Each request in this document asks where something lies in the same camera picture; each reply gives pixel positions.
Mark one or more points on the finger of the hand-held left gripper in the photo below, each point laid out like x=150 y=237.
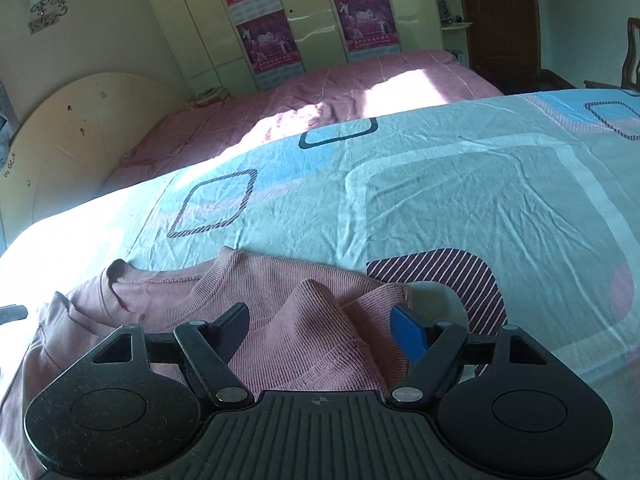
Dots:
x=12 y=313

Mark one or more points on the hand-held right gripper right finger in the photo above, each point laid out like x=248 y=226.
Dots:
x=407 y=332

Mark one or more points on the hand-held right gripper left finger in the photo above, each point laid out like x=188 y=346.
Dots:
x=235 y=327

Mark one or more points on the pink sweatshirt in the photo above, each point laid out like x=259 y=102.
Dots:
x=300 y=320

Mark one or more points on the blue patterned bed sheet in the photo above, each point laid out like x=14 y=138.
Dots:
x=450 y=185

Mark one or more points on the blue curtain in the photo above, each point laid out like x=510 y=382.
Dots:
x=3 y=125

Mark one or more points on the cream wooden headboard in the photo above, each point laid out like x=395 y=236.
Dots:
x=75 y=135

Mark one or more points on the stack of books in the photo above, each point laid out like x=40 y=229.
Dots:
x=210 y=97

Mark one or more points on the pink bed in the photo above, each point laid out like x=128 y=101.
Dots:
x=310 y=85

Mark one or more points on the cream corner shelf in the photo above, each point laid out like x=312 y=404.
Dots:
x=450 y=35

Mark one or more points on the cream wardrobe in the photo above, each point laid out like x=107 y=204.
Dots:
x=310 y=20

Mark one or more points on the small blue ornament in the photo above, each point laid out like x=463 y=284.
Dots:
x=444 y=10

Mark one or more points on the brown wooden door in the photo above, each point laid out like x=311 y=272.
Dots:
x=497 y=15

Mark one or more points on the dark wooden chair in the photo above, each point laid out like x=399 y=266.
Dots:
x=632 y=55

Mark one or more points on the double wall lamp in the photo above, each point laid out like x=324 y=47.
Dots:
x=47 y=5

